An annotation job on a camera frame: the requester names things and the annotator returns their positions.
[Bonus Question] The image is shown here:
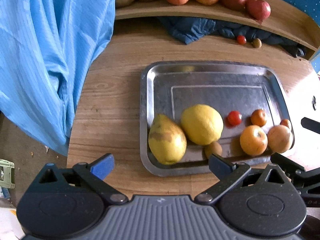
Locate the small orange tangerine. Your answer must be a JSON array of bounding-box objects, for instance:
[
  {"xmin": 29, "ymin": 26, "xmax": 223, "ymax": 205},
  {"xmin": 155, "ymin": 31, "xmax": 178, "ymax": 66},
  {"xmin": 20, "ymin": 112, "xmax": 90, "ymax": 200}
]
[
  {"xmin": 250, "ymin": 109, "xmax": 267, "ymax": 127},
  {"xmin": 280, "ymin": 119, "xmax": 292, "ymax": 130}
]

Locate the pale yellow round fruit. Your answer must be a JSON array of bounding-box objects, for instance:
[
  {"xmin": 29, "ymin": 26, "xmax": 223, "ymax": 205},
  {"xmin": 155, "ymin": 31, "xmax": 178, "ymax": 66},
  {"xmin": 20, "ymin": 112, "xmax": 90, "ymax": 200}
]
[{"xmin": 267, "ymin": 125, "xmax": 293, "ymax": 153}]

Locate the orange persimmon fruit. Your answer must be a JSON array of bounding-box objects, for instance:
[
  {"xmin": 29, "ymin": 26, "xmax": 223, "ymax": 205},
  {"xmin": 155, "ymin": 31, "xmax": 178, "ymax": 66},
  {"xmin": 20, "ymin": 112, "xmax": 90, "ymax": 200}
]
[{"xmin": 240, "ymin": 125, "xmax": 268, "ymax": 156}]

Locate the red cherry tomato front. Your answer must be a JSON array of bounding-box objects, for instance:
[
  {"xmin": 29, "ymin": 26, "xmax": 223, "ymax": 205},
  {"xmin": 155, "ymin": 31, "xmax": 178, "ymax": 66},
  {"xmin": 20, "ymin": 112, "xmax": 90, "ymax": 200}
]
[{"xmin": 227, "ymin": 111, "xmax": 242, "ymax": 126}]

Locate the red cherry tomato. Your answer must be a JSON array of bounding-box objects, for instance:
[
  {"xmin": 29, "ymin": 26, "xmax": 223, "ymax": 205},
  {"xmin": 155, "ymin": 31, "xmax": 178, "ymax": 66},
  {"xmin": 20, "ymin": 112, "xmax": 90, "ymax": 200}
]
[
  {"xmin": 227, "ymin": 111, "xmax": 242, "ymax": 126},
  {"xmin": 236, "ymin": 35, "xmax": 247, "ymax": 45}
]

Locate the yellow lemon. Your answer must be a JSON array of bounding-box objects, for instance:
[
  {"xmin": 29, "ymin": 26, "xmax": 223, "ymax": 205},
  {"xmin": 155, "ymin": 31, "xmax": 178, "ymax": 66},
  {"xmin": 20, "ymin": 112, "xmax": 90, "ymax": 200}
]
[{"xmin": 181, "ymin": 104, "xmax": 224, "ymax": 146}]

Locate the green plastic crate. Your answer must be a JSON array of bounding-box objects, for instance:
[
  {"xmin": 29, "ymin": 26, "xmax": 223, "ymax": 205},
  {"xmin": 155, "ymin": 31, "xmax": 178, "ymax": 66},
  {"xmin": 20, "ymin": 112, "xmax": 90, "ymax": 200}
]
[{"xmin": 0, "ymin": 159, "xmax": 15, "ymax": 189}]

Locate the silver metal tray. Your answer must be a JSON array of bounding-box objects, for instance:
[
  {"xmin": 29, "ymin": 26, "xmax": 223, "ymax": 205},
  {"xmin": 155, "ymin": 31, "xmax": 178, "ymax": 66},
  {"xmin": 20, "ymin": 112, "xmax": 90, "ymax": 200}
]
[{"xmin": 140, "ymin": 61, "xmax": 290, "ymax": 177}]

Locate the small brown kiwi on tray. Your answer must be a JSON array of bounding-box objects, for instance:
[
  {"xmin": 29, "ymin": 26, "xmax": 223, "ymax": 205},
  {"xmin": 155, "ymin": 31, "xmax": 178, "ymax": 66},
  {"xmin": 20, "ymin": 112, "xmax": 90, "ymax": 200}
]
[{"xmin": 204, "ymin": 141, "xmax": 223, "ymax": 159}]

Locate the small brown kiwi on table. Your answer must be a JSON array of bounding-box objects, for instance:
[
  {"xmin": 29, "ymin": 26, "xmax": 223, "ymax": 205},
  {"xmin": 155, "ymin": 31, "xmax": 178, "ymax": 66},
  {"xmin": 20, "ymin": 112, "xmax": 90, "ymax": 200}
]
[{"xmin": 252, "ymin": 38, "xmax": 262, "ymax": 48}]

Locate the wooden curved shelf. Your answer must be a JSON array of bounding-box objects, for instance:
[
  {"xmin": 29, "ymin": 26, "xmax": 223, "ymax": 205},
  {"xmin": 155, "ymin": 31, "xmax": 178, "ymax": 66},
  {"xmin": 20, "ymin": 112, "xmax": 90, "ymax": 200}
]
[{"xmin": 116, "ymin": 0, "xmax": 319, "ymax": 59}]

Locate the red cherry tomato back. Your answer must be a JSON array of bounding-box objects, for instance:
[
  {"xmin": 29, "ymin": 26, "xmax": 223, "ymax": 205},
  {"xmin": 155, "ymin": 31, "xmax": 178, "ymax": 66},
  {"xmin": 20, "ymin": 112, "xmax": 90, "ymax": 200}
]
[{"xmin": 236, "ymin": 35, "xmax": 247, "ymax": 45}]

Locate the yellow green pear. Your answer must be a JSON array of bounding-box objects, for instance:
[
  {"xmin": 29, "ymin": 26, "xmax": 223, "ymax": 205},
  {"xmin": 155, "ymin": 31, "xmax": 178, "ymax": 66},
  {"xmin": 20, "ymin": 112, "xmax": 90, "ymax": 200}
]
[{"xmin": 148, "ymin": 114, "xmax": 187, "ymax": 165}]

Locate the dark red apple rightmost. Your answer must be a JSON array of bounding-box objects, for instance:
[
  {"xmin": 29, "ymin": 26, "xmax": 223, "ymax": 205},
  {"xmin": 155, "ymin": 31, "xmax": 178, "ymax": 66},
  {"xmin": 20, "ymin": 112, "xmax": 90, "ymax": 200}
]
[{"xmin": 245, "ymin": 0, "xmax": 271, "ymax": 21}]

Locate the dark blue cloth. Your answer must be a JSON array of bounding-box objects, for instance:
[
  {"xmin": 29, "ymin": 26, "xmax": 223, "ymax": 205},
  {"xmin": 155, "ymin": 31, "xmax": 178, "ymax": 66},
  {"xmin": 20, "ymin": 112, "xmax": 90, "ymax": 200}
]
[{"xmin": 157, "ymin": 16, "xmax": 306, "ymax": 57}]

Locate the light blue cloth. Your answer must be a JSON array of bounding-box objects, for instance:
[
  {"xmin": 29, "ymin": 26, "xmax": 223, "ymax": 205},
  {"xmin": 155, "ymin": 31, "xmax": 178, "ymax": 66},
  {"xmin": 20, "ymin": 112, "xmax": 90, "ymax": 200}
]
[{"xmin": 0, "ymin": 0, "xmax": 116, "ymax": 155}]

